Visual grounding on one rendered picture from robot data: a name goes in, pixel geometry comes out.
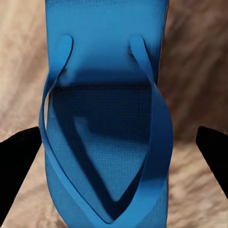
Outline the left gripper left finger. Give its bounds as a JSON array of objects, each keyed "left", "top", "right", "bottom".
[{"left": 0, "top": 126, "right": 42, "bottom": 228}]

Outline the sandal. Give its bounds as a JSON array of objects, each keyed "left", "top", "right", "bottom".
[{"left": 39, "top": 0, "right": 174, "bottom": 228}]

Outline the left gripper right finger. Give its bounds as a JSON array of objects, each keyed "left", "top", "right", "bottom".
[{"left": 196, "top": 126, "right": 228, "bottom": 198}]

